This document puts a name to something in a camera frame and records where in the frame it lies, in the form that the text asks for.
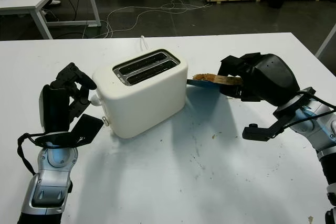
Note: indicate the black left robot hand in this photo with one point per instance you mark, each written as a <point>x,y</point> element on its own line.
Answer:
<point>52,108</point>

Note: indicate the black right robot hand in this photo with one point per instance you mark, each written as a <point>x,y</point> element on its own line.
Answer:
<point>273,79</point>

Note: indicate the white toaster lever knob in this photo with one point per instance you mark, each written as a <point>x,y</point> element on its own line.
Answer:
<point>95,100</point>

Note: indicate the slice of bread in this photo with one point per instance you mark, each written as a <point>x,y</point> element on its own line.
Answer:
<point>207,77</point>

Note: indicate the blue tray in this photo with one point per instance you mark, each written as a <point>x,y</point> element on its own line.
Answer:
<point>202,83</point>

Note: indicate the silver toaster dial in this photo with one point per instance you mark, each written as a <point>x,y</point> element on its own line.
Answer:
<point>106,120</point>

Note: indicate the white two-slot toaster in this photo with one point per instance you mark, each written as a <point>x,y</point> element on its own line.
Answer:
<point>147,103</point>

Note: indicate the white table leg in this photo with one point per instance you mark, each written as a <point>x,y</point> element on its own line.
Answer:
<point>325,41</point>

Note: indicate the white shoe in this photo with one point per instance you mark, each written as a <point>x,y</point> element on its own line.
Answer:
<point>54,2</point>

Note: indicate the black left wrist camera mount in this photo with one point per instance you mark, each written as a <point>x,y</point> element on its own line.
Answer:
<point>84,129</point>

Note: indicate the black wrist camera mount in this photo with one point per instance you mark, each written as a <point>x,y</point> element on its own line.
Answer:
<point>258,132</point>
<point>84,129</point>

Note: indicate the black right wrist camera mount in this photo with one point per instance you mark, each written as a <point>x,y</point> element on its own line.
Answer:
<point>258,132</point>

